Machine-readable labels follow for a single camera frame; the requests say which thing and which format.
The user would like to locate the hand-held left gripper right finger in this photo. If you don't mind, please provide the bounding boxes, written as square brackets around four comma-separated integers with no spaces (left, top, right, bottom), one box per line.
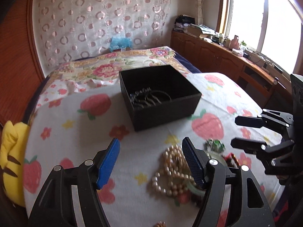
[182,137,276,227]

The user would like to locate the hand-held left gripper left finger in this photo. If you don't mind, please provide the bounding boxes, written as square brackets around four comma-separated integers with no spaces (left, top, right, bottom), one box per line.
[28,138,121,227]

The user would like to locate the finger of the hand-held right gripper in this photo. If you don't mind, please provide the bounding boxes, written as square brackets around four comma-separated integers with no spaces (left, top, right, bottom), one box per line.
[235,109,295,129]
[231,138,295,175]

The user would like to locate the dark red bead bracelet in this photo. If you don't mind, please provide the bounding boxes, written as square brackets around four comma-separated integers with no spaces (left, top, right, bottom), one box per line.
[223,154,239,168]

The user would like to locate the green jade bangle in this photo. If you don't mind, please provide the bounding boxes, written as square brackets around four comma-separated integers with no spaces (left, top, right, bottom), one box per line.
[183,154,229,195]

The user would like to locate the green gem brooch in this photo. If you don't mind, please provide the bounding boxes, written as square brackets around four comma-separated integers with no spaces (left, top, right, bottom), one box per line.
[204,139,225,153]

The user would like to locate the pearl necklace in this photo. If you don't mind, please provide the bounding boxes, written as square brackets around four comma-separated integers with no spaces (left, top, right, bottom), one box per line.
[151,146,197,197]

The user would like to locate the black storage box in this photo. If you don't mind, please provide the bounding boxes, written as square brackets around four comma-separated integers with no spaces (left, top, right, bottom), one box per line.
[119,65,202,132]

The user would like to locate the strawberry print bed sheet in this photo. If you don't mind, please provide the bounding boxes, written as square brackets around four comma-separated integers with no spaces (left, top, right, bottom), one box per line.
[22,72,287,227]

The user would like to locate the white power strip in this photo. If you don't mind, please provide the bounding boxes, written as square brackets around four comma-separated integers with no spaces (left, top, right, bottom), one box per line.
[245,50,283,74]

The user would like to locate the wooden cabinet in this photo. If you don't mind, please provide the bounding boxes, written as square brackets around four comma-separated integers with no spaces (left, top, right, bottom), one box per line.
[170,30,294,109]

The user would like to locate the pink bottle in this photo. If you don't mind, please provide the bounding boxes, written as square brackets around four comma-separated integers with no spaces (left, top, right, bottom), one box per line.
[228,35,240,49]

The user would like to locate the navy blue mattress cover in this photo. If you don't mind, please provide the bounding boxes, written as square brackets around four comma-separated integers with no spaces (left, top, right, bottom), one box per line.
[170,50,201,74]

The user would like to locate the row of small bottles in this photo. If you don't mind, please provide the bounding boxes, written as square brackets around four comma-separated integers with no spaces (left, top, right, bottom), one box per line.
[213,32,230,46]

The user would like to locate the floral blanket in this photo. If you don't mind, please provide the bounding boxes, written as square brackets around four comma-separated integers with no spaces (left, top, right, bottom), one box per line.
[46,46,190,93]

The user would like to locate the yellow plush toy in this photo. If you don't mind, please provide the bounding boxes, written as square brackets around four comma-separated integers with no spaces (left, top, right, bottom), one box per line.
[0,120,30,207]

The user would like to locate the window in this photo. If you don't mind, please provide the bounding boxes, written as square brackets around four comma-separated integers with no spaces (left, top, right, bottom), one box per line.
[219,0,303,76]

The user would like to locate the stack of books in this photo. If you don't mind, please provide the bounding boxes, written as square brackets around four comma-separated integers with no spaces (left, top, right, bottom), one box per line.
[187,24,216,38]

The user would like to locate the pile of dark clothes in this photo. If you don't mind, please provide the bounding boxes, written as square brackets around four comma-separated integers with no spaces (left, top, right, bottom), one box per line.
[175,15,197,31]

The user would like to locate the blue plastic bag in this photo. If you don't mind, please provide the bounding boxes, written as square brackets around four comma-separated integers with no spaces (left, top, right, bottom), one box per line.
[109,37,132,52]

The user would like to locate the patterned window curtain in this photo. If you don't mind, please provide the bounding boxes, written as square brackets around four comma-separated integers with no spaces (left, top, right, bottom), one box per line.
[193,0,210,26]

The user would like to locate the circle pattern wall cloth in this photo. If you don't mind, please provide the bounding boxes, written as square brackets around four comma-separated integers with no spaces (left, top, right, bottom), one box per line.
[33,0,172,68]

